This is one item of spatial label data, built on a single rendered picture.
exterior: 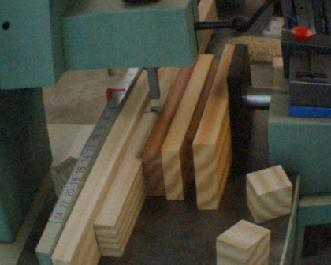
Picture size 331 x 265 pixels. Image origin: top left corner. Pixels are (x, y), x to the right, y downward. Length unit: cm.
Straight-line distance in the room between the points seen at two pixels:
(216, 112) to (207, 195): 8
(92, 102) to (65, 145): 195
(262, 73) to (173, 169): 29
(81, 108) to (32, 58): 224
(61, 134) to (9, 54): 36
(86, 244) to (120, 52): 23
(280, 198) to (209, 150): 8
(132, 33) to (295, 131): 19
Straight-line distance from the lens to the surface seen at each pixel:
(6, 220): 90
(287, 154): 80
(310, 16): 156
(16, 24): 80
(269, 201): 72
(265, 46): 107
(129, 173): 76
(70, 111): 303
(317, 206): 81
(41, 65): 80
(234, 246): 64
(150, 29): 79
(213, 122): 76
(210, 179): 74
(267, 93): 84
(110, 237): 70
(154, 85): 85
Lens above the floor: 133
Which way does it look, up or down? 28 degrees down
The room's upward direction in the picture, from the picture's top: 6 degrees counter-clockwise
